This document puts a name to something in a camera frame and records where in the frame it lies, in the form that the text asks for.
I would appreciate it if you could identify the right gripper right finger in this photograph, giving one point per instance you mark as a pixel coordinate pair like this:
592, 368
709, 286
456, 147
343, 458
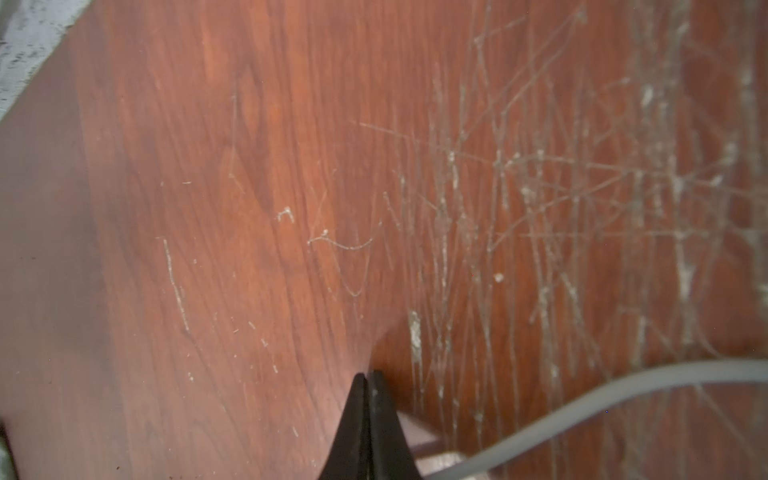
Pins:
391, 457

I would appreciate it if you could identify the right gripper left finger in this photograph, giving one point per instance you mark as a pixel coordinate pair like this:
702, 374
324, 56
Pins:
348, 457

